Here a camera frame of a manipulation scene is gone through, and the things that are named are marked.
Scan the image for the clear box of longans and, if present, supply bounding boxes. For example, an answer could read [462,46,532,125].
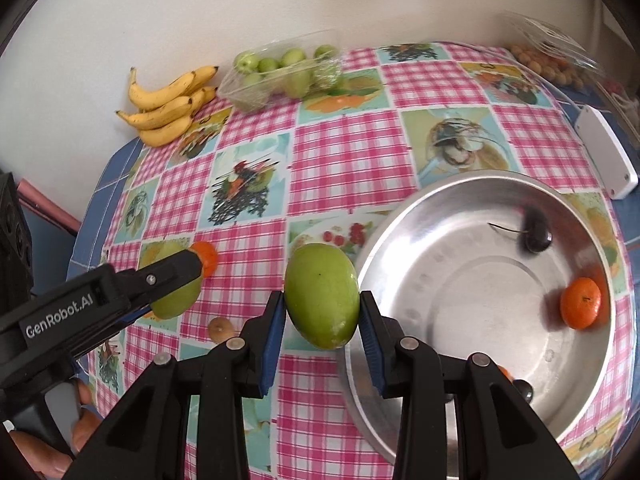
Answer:
[500,12,625,96]

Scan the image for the small mandarin orange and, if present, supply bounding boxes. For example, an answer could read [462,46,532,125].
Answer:
[189,240,219,278]

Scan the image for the white power adapter box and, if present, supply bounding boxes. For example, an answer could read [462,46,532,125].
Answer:
[575,105,639,200]

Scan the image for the large steel bowl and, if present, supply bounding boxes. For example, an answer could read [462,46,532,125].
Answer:
[338,170,615,479]

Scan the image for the blue under tablecloth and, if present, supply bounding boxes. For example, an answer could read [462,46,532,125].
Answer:
[68,101,589,276]

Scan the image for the clear tray green jujubes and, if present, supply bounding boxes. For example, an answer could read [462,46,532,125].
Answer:
[218,29,343,113]

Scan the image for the person's left hand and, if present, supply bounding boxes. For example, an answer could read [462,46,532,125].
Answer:
[9,378,102,479]

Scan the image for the dark cherry front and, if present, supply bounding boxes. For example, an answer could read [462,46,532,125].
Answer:
[513,379,534,403]

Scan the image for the green mango large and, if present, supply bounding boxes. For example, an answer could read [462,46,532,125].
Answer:
[284,243,360,350]

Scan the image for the mandarin orange right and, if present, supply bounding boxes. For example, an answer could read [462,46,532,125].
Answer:
[560,278,602,330]

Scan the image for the mandarin orange near front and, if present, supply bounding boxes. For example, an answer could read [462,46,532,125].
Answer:
[498,365,514,382]

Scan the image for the bunch of yellow bananas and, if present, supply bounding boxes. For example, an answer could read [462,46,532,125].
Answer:
[115,65,218,148]

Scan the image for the pink checkered fruit tablecloth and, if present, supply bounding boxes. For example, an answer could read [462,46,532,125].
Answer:
[68,42,639,479]

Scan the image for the brown longan fruit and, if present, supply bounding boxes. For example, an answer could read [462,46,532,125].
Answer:
[207,316,236,344]

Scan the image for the dark cherry with stem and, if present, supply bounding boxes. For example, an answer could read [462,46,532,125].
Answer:
[488,209,553,255]

